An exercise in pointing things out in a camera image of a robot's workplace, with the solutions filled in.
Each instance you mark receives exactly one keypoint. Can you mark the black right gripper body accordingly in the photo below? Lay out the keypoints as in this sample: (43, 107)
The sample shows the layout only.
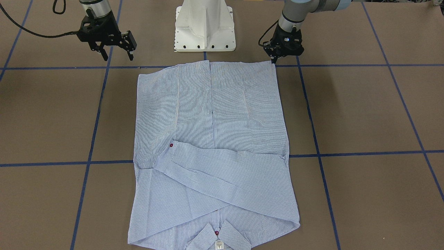
(110, 33)

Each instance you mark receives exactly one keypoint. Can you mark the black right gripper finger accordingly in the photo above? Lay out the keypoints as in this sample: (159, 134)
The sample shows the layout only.
(130, 54)
(104, 54)

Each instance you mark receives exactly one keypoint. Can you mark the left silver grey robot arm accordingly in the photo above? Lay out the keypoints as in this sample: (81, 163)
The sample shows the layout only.
(294, 13)

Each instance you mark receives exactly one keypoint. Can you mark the light blue striped shirt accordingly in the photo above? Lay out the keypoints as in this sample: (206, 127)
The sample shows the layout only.
(211, 159)

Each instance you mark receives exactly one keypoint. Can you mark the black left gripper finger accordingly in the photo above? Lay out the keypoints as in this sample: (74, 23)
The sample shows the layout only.
(274, 59)

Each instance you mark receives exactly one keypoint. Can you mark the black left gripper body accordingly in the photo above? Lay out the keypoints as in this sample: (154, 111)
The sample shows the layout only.
(276, 39)

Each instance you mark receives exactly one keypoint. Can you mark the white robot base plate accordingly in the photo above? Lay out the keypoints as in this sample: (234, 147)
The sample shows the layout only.
(204, 26)

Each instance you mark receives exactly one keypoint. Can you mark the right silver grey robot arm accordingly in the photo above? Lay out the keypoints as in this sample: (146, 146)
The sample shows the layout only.
(96, 8)

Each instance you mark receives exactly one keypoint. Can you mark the blue tape line crosswise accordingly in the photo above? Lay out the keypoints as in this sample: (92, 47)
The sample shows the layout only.
(161, 67)

